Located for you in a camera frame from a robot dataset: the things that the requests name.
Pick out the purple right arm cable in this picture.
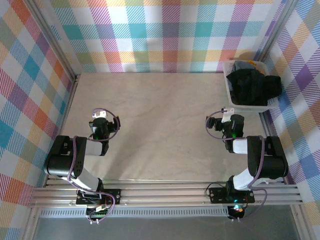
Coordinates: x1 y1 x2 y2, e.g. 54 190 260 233
205 110 268 221

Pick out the aluminium frame post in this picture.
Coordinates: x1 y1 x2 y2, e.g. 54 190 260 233
26 0 81 84
256 0 301 64

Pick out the white camera bracket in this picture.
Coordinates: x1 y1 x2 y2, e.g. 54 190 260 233
91 110 108 120
221 107 235 124

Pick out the beige marbled table cover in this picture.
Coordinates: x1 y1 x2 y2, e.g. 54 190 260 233
57 72 276 181

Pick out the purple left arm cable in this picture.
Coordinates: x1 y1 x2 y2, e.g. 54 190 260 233
66 107 122 213

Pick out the white left camera bracket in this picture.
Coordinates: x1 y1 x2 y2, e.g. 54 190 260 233
91 110 108 120

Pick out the black t-shirt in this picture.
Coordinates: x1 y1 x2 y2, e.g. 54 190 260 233
225 68 284 107

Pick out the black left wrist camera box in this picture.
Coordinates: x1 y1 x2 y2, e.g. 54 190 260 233
107 115 122 134

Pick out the grey slotted cable duct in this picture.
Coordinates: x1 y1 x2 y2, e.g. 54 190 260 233
39 209 230 218

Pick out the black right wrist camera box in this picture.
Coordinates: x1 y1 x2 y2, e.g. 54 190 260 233
206 116 223 132

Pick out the orange t-shirt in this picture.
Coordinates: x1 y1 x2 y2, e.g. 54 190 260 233
246 59 266 75

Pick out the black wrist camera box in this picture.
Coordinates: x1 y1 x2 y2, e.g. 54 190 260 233
206 116 223 132
107 115 122 134

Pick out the white plastic laundry basket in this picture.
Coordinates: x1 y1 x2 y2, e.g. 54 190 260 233
222 59 280 114

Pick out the white right camera bracket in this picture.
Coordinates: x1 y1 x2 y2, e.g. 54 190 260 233
221 107 235 124

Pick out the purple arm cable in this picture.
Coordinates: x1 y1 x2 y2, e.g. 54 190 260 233
66 107 122 213
205 110 268 221

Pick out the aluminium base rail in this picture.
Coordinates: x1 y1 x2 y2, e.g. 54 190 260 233
27 183 305 209

